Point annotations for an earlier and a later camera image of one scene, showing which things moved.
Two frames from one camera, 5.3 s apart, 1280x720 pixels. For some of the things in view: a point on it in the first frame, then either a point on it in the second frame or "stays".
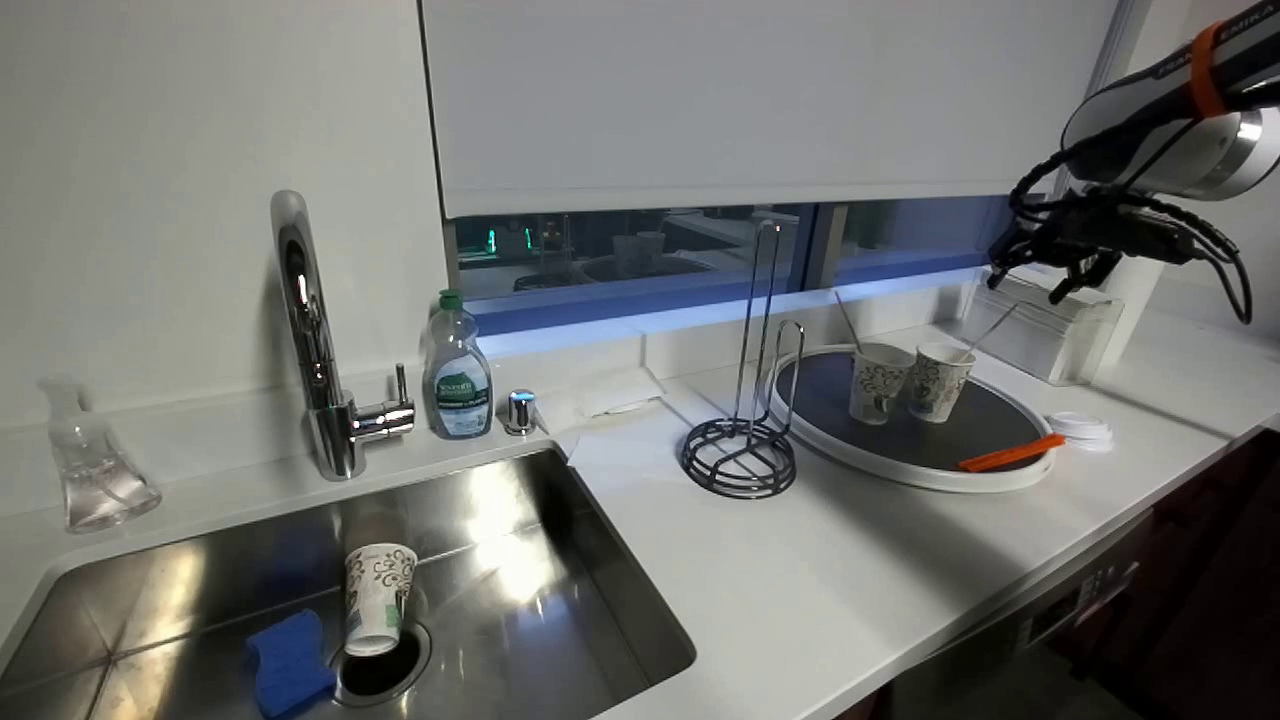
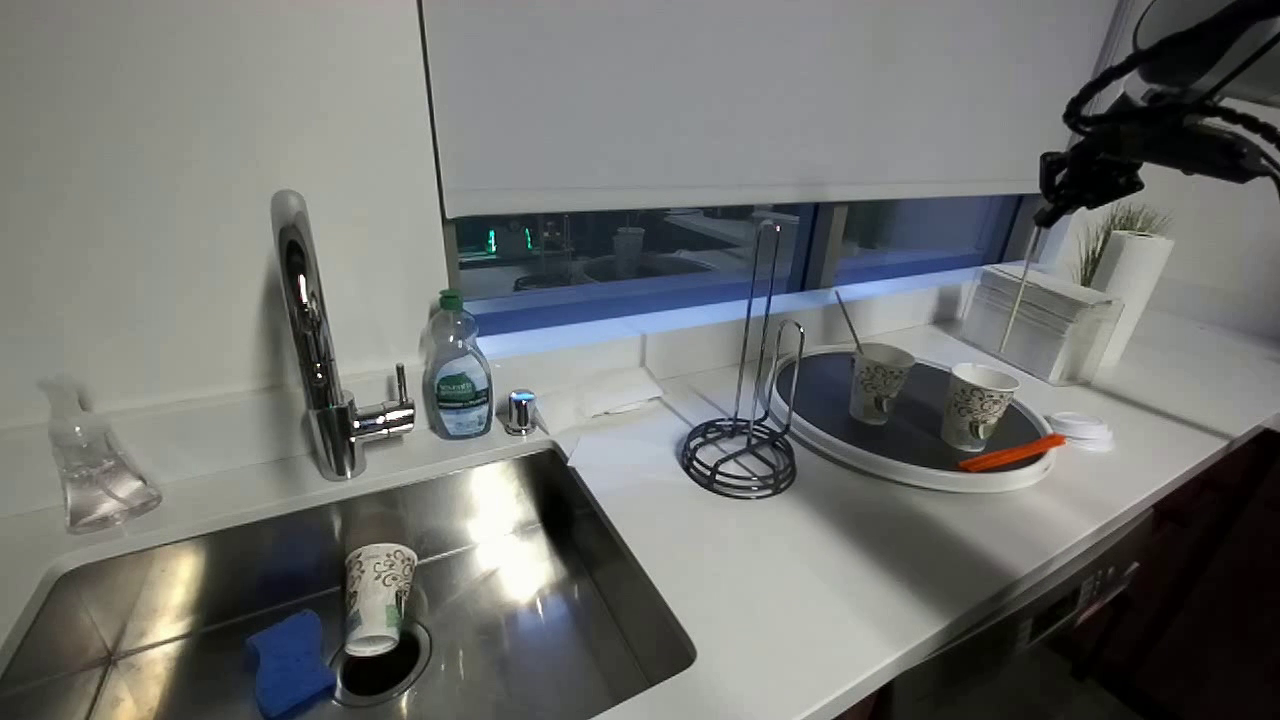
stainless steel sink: x=526 y=605 stays
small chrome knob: x=522 y=408 stays
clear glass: x=936 y=378 to x=981 y=399
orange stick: x=1010 y=456 stays
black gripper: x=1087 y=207 to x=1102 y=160
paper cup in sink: x=378 y=583 stays
